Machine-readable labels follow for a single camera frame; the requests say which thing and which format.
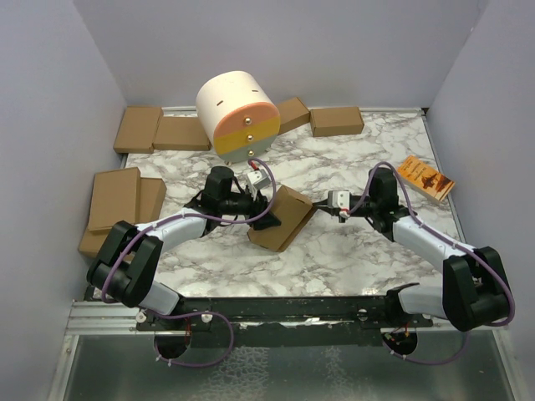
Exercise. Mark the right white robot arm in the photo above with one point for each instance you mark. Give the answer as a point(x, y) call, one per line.
point(474, 290)

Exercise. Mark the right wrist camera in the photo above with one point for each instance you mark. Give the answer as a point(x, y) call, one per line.
point(338, 203)

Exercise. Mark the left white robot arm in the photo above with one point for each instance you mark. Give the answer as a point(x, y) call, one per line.
point(125, 266)

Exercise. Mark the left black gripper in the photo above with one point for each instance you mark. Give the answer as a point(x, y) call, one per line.
point(257, 206)

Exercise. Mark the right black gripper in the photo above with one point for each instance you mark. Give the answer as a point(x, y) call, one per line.
point(323, 205)

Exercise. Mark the orange paperback book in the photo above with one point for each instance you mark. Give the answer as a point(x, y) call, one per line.
point(425, 179)

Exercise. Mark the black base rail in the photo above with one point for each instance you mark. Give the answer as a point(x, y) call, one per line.
point(272, 322)

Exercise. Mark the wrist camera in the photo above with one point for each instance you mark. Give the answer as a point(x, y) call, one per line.
point(338, 203)
point(257, 180)

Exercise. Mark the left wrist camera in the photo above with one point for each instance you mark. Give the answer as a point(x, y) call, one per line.
point(257, 180)

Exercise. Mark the cardboard box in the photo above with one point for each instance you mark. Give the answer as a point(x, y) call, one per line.
point(294, 210)
point(115, 197)
point(293, 113)
point(137, 130)
point(181, 133)
point(326, 122)
point(152, 195)

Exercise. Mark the round pastel drawer cabinet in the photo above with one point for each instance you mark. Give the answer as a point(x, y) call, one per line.
point(238, 117)

